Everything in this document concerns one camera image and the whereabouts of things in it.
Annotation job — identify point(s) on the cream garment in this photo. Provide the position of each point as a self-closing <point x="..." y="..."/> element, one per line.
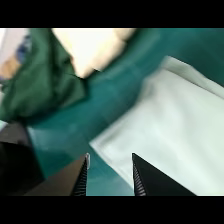
<point x="93" y="50"/>

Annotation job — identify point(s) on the dark green garment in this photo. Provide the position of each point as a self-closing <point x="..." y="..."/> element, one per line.
<point x="43" y="83"/>

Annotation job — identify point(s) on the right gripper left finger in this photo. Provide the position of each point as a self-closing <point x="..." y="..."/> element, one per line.
<point x="68" y="181"/>

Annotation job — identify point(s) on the white shirt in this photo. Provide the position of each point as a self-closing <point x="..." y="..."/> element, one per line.
<point x="173" y="133"/>

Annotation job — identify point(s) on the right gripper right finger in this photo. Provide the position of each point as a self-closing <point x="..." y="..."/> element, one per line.
<point x="156" y="183"/>

